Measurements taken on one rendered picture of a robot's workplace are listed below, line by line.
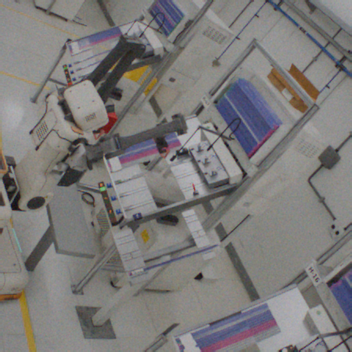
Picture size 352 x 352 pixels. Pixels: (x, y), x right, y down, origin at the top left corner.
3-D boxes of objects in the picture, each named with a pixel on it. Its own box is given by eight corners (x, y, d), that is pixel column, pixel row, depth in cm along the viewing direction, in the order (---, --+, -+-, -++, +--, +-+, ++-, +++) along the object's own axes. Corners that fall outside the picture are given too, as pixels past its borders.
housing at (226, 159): (229, 192, 283) (230, 177, 272) (200, 140, 314) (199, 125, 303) (241, 187, 285) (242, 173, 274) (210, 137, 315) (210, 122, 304)
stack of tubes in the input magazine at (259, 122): (247, 156, 267) (277, 124, 256) (214, 104, 299) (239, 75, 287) (260, 162, 275) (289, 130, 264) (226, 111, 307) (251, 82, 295)
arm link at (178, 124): (188, 109, 214) (196, 129, 215) (181, 113, 227) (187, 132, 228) (99, 138, 201) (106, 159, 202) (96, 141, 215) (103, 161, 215)
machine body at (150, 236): (109, 290, 316) (157, 239, 289) (86, 217, 360) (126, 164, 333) (175, 295, 358) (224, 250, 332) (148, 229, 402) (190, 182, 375)
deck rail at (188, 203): (127, 228, 269) (126, 221, 264) (126, 225, 270) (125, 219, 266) (237, 191, 282) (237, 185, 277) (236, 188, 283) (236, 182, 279)
